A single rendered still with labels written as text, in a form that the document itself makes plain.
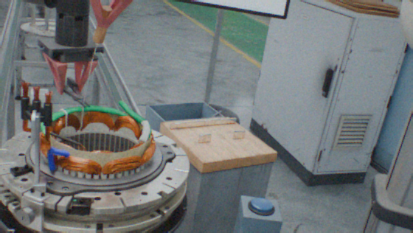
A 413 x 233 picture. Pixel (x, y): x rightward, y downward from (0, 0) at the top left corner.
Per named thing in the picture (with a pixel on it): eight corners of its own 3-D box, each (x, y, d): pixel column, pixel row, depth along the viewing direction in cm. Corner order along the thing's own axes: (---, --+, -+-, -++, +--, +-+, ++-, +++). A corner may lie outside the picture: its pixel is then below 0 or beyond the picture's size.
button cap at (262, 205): (251, 211, 78) (252, 206, 78) (249, 199, 82) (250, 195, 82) (273, 214, 78) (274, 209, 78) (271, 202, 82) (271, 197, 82)
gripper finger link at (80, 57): (46, 87, 84) (47, 40, 80) (82, 84, 89) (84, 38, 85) (60, 102, 80) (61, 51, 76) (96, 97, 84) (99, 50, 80)
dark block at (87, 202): (73, 206, 65) (73, 194, 64) (91, 206, 65) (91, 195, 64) (71, 214, 63) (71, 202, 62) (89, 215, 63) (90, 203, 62)
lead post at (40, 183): (32, 192, 64) (32, 118, 59) (35, 183, 66) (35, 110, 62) (46, 192, 64) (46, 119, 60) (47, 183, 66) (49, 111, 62)
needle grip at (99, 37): (90, 38, 69) (99, 5, 66) (99, 37, 70) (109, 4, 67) (95, 44, 68) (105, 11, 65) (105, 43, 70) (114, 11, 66)
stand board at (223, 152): (159, 131, 103) (160, 122, 102) (226, 125, 112) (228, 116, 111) (200, 173, 87) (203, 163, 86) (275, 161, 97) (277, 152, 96)
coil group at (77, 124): (51, 132, 80) (51, 111, 79) (79, 132, 82) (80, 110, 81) (52, 142, 77) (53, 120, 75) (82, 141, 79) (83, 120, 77)
